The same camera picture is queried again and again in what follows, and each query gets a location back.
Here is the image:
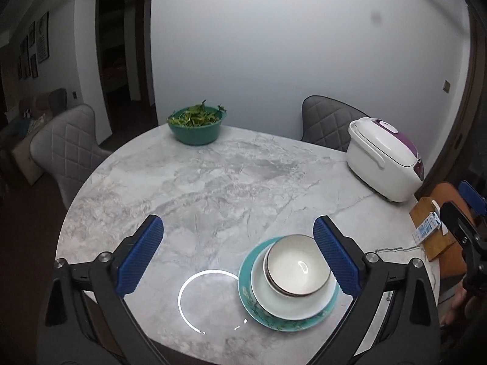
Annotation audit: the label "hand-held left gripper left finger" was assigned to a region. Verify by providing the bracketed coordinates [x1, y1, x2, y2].
[38, 215, 179, 365]

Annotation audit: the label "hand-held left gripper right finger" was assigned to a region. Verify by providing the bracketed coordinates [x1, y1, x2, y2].
[304, 216, 442, 365]

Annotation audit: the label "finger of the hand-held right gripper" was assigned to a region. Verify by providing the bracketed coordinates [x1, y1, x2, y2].
[457, 180, 487, 217]
[439, 201, 487, 250]

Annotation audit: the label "red patterned cream bowl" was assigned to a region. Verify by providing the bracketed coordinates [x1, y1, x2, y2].
[266, 235, 331, 296]

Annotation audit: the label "large white bowl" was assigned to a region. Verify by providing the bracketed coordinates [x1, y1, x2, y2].
[250, 245, 338, 321]

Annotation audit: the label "teal floral plate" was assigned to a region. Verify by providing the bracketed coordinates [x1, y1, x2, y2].
[238, 236, 340, 331]

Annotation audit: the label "person's right hand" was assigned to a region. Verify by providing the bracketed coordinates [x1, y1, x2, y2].
[441, 276, 476, 325]

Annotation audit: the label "blue white milk carton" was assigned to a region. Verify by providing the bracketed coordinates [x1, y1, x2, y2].
[415, 210, 442, 243]

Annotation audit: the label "white purple rice cooker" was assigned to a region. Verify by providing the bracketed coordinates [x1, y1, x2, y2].
[346, 117, 426, 203]

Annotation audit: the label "light grey quilted chair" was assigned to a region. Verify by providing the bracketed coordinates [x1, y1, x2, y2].
[30, 104, 113, 210]

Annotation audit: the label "green plastic basin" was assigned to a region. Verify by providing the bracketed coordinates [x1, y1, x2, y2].
[168, 108, 227, 146]

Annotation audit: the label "dark grey quilted chair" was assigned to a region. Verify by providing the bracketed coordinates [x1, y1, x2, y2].
[302, 95, 368, 149]

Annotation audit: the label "beige cushion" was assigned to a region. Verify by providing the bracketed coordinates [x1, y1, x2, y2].
[11, 137, 44, 185]

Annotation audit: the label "leafy green vegetables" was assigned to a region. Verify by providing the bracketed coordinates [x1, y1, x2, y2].
[168, 99, 227, 128]

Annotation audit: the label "dark wooden door frame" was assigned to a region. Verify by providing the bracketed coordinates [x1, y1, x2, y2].
[95, 0, 158, 143]

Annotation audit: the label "medium black picture frame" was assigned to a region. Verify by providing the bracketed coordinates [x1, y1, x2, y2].
[19, 38, 30, 80]

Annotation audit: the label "large black picture frame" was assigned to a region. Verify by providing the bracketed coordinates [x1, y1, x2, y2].
[37, 11, 50, 63]

